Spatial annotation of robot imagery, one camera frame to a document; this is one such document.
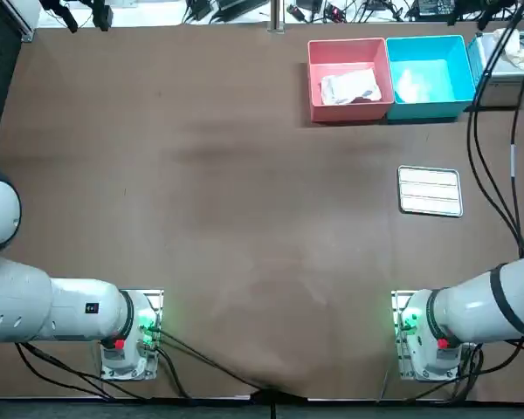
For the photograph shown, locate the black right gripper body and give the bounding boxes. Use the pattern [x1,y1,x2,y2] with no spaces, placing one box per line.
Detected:
[457,0,521,13]

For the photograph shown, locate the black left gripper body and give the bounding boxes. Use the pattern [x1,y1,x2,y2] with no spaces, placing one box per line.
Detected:
[40,0,111,10]

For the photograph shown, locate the used white face mask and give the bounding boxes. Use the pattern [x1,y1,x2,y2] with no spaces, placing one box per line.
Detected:
[394,66,441,105]

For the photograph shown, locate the new face mask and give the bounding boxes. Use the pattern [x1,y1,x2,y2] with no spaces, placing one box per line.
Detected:
[320,68,383,106]

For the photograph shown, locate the blue plastic box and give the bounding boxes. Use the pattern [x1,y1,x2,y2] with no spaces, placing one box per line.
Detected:
[384,34,479,122]

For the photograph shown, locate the pink plastic box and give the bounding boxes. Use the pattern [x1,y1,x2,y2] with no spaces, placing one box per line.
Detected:
[307,37,396,124]

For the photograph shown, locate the large black power adapter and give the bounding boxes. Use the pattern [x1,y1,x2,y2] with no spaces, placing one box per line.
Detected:
[411,0,459,17]

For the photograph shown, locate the cream rubber glove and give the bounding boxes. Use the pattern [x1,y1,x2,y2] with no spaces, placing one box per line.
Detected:
[492,27,524,67]

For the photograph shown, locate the aluminium carrying case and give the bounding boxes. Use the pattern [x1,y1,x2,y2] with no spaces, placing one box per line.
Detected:
[465,30,524,109]

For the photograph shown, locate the small black power adapter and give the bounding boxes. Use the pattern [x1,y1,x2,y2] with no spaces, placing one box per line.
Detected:
[186,0,214,19]

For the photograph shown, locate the grey power adapter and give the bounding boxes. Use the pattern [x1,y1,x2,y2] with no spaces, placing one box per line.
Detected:
[215,0,268,13]

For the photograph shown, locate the grey metal tray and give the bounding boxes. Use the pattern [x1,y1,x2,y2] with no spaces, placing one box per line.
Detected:
[396,164,465,217]

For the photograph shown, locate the aluminium table edge rail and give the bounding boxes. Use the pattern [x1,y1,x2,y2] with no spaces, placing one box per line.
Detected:
[18,20,39,44]

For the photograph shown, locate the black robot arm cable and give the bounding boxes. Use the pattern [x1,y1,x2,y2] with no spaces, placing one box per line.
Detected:
[465,0,524,259]

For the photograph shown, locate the aluminium camera post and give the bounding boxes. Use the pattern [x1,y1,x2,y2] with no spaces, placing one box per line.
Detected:
[266,0,286,35]

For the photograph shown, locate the black base power cable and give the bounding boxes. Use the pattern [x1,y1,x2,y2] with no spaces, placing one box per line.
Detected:
[149,324,270,394]

